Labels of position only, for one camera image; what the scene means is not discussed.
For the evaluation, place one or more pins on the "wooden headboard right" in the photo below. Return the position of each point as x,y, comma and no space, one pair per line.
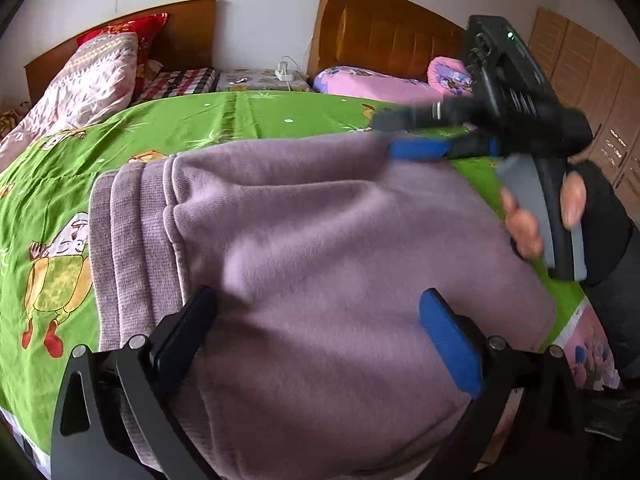
380,40

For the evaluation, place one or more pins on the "person's right forearm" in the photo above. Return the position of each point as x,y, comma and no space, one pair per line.
622,320

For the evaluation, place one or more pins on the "red plaid bedsheet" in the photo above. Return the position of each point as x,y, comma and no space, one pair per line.
185,82

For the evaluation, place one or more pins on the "white power strip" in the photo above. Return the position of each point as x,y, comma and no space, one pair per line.
284,74

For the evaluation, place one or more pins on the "wooden headboard left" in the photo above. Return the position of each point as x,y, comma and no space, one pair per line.
190,30

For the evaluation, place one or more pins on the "long pink pillow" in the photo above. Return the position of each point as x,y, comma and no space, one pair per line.
370,85

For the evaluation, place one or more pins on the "red pillow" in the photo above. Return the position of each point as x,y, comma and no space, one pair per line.
145,30

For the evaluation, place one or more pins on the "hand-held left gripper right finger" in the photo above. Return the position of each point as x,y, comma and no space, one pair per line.
450,340

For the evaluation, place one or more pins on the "person's right hand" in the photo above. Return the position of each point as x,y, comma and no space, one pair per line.
572,200

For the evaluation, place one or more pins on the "floral covered nightstand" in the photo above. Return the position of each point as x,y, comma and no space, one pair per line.
250,81

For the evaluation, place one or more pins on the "purple knit sweater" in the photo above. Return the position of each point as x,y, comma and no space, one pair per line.
325,260

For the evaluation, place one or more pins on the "pink cartoon print sheet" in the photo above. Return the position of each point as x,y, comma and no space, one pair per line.
590,355

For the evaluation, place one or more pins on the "wooden headboard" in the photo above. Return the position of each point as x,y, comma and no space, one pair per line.
190,30
380,40

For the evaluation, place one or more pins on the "green cartoon print bedsheet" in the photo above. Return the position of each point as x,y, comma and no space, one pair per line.
175,120

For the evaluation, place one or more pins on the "pink cartoon print blanket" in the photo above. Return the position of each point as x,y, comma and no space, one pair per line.
445,72

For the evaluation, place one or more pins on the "light wooden wardrobe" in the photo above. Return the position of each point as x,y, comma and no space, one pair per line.
600,85

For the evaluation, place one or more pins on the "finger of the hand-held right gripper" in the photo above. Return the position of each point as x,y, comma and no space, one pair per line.
420,149
415,116

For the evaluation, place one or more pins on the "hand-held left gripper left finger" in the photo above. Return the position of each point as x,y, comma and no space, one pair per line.
185,335

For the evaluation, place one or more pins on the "pink floral quilt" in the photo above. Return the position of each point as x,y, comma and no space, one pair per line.
75,90

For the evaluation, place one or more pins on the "tiger striped plush cloth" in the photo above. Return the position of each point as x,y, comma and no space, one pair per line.
12,117

